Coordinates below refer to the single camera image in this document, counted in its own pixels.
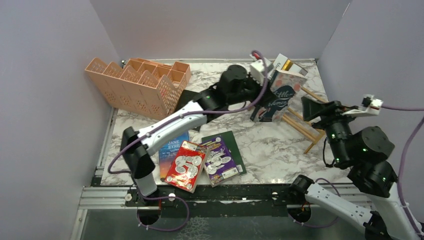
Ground wooden book rack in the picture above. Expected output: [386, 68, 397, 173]
[281, 107, 325, 155]

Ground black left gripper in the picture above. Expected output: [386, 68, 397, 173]
[225, 70, 276, 107]

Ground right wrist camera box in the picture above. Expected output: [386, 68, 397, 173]
[342, 94, 384, 118]

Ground black hardcover book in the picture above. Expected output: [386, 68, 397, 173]
[168, 90, 207, 133]

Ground dark green thin book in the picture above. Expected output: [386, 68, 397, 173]
[201, 131, 247, 175]

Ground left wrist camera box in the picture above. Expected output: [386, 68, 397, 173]
[249, 58, 274, 86]

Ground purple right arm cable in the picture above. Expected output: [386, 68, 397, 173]
[287, 104, 424, 240]

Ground yellow Little Prince book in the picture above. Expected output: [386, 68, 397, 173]
[282, 59, 294, 71]

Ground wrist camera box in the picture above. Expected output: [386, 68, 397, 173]
[249, 58, 274, 86]
[342, 94, 384, 118]

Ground purple comic paperback book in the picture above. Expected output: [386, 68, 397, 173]
[201, 135, 241, 187]

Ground peach plastic file organizer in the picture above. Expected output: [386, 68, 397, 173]
[85, 57, 192, 120]

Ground blue Jane Eyre book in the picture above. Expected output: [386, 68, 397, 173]
[158, 131, 190, 182]

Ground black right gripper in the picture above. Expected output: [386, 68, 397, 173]
[301, 95, 359, 165]

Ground white Afternoon Tea book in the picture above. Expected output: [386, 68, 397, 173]
[267, 53, 289, 81]

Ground brown Decorate Furniture book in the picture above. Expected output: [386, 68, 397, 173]
[288, 63, 308, 77]

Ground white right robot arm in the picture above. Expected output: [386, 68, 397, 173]
[288, 94, 424, 240]

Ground Little Women book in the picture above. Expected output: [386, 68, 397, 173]
[250, 70, 307, 122]

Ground red comic paperback book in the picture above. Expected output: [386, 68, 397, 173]
[164, 140, 210, 193]

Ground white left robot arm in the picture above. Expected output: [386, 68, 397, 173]
[119, 60, 273, 206]

